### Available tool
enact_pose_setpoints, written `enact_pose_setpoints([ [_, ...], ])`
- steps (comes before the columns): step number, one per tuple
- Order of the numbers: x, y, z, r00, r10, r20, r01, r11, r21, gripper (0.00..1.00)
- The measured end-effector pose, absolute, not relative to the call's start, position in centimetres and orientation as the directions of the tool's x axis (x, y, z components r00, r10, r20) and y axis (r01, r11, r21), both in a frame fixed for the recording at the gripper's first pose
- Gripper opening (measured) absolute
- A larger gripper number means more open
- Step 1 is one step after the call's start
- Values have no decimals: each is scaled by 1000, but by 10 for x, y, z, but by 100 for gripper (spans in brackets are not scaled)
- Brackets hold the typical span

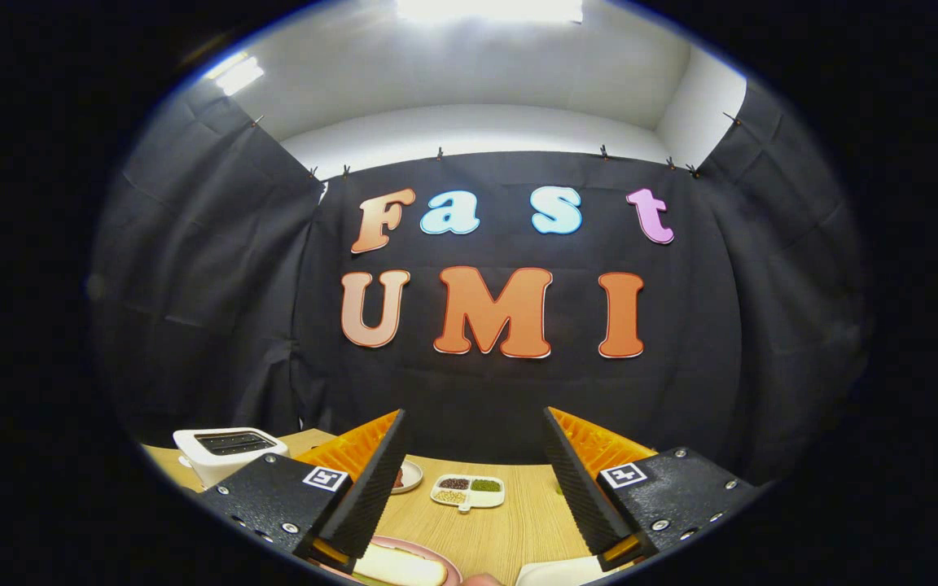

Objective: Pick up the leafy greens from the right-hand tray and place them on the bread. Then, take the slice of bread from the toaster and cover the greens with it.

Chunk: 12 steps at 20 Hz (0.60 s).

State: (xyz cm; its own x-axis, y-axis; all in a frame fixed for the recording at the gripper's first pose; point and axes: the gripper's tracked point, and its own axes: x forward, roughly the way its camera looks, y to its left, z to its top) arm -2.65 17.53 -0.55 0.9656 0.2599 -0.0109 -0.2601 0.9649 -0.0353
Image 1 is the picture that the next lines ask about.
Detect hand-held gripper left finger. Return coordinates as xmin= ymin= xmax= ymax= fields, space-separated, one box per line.
xmin=196 ymin=409 xmax=410 ymax=575

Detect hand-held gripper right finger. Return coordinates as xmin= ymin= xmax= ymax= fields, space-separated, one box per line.
xmin=541 ymin=407 xmax=767 ymax=572

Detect toasted bread slice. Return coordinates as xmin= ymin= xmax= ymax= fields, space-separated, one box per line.
xmin=353 ymin=543 xmax=449 ymax=586

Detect grey round plate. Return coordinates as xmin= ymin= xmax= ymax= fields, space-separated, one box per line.
xmin=392 ymin=460 xmax=424 ymax=495

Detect pink round plate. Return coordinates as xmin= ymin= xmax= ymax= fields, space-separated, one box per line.
xmin=306 ymin=535 xmax=463 ymax=586

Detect white oval dish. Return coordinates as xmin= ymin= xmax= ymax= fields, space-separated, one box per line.
xmin=515 ymin=556 xmax=600 ymax=586

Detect white divided tray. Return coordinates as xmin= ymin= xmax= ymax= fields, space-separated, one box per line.
xmin=430 ymin=474 xmax=506 ymax=513

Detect black backdrop cloth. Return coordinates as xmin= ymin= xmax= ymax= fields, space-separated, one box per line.
xmin=86 ymin=77 xmax=877 ymax=489

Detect white toaster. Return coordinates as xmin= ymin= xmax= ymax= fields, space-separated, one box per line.
xmin=173 ymin=427 xmax=290 ymax=489

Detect ceiling light strip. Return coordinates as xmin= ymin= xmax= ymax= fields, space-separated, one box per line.
xmin=208 ymin=53 xmax=265 ymax=97

